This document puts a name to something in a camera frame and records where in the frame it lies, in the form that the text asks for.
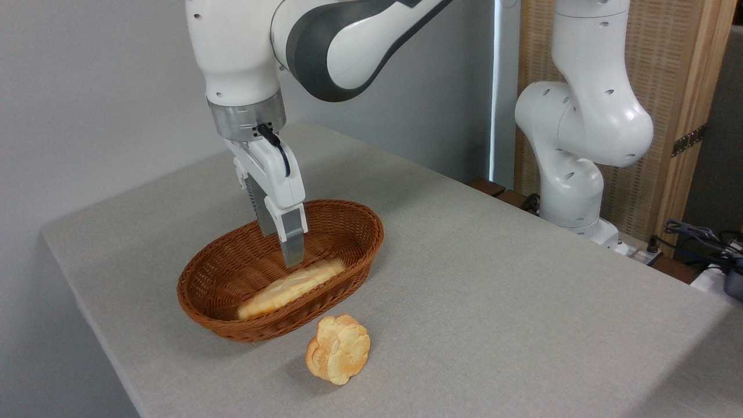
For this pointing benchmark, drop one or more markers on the brown oval wicker basket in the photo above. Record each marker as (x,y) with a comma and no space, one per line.
(215,290)

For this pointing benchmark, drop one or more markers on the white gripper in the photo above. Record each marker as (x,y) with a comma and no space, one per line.
(273,177)

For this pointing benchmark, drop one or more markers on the round flower-shaped bread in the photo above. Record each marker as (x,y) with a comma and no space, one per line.
(339,350)

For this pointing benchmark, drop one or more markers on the black plug at robot base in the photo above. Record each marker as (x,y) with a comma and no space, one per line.
(654,248)

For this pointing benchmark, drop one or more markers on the metal screen hinge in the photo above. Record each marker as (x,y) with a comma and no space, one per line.
(689,140)

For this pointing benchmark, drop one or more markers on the long braided bread loaf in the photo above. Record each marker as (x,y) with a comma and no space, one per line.
(290,287)

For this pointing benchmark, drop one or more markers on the dark brown wooden base board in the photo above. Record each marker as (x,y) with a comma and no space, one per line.
(493,188)

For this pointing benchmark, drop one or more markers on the woven screen with wooden frame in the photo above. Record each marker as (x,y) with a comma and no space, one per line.
(667,69)

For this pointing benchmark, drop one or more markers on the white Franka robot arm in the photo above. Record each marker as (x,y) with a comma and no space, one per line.
(586,116)

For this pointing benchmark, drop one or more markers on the white and grey device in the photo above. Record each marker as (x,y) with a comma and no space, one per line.
(725,284)

